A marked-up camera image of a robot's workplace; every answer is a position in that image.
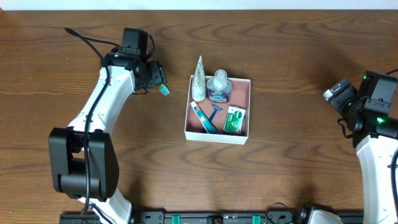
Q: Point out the green white toothbrush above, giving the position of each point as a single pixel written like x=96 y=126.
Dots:
x=164 y=89

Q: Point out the teal toothpaste tube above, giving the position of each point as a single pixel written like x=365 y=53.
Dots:
x=208 y=127

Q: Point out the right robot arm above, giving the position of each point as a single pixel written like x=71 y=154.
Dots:
x=376 y=150

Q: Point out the blue hand soap bottle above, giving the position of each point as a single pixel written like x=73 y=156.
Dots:
x=219 y=87

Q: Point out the white floral cone tube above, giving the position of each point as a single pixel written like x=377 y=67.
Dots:
x=198 y=86

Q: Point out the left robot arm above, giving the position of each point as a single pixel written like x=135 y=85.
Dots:
x=83 y=160

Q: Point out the green white soap box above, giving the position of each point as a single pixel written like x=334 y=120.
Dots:
x=234 y=120

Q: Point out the blue disposable razor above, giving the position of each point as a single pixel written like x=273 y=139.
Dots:
x=216 y=109

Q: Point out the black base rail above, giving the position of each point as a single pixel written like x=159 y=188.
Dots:
x=275 y=216

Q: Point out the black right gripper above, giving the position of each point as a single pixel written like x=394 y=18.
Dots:
x=342 y=95

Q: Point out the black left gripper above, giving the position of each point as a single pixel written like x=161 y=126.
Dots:
x=157 y=75

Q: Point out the white box with pink interior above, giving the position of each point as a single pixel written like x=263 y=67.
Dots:
x=240 y=97

